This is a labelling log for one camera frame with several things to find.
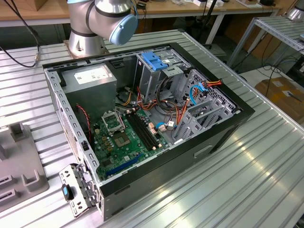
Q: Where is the short blue wire white label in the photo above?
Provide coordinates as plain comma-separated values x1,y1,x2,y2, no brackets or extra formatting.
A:
156,121,176,133

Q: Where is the metal slat side table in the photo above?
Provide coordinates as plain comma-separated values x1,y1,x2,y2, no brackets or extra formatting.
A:
227,16,304,69

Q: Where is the black robot cable with plug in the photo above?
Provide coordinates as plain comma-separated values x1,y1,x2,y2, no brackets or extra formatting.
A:
0,0,41,69

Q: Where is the brown cardboard box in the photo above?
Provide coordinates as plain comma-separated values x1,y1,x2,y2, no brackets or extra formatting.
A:
255,76,304,119

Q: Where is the red black twisted wire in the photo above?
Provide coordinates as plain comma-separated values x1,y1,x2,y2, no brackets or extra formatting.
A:
76,103,93,143

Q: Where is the black open PC case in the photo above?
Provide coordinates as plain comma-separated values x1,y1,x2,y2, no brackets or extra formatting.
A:
42,42,256,223

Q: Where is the silver slot retention bracket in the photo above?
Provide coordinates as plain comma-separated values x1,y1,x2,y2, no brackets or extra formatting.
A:
58,162,100,218

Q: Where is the grey metal optical drive cage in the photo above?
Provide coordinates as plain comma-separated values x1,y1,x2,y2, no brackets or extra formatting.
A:
133,48,190,103

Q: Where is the yellow black wire bundle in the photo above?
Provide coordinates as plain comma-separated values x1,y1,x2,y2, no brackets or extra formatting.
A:
117,86,133,106

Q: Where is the long wooden desk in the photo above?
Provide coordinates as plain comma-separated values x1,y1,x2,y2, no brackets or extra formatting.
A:
0,0,283,46

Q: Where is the white desk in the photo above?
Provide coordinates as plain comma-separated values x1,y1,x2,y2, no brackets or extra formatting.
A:
239,63,304,95

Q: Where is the grey power supply unit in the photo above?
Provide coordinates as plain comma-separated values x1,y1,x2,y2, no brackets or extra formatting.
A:
60,63,118,122

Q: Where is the white device box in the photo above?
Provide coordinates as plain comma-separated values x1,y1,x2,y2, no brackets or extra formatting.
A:
193,0,224,8

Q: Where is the black RAM slot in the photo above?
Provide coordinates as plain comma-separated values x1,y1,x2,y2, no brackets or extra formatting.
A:
134,112,160,146
131,113,157,148
125,114,152,151
128,114,155,150

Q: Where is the blue expansion slot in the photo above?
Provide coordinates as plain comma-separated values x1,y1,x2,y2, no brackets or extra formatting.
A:
106,153,143,177

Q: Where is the green motherboard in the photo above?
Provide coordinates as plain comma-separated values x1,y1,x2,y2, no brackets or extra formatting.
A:
91,110,171,181

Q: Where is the grey parts rack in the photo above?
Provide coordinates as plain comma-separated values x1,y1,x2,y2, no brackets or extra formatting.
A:
0,122,50,212

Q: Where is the grey metal disk bay cage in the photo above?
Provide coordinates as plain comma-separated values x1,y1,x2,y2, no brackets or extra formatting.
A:
171,68,240,145

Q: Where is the metal socket cover frame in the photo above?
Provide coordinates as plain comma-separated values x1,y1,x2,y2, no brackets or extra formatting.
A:
101,110,126,133

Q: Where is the long blue wire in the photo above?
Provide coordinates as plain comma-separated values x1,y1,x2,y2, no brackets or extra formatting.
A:
189,81,209,106

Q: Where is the multicolour wire bundle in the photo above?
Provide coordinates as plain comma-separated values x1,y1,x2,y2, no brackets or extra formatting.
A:
136,86,190,130

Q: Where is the orange red yellow power wire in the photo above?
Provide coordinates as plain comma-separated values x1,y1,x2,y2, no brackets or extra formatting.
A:
177,79,224,129

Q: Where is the blue plastic drive bracket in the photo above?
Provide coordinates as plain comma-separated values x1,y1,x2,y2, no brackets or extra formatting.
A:
140,51,168,71

